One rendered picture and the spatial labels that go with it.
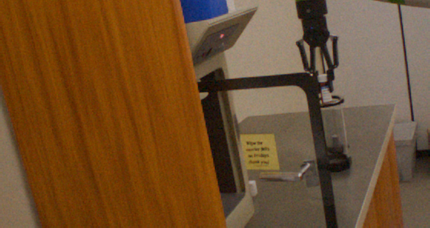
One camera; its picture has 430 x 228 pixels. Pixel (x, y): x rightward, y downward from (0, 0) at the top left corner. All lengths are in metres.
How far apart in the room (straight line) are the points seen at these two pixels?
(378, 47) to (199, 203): 3.20
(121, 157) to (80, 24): 0.29
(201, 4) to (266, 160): 0.34
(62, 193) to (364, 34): 3.20
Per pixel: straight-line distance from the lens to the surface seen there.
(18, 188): 1.40
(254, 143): 1.10
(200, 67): 1.30
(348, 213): 1.47
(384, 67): 4.22
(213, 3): 1.15
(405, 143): 3.89
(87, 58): 1.16
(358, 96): 4.30
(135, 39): 1.08
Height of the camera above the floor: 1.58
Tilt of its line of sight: 13 degrees down
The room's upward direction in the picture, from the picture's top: 12 degrees counter-clockwise
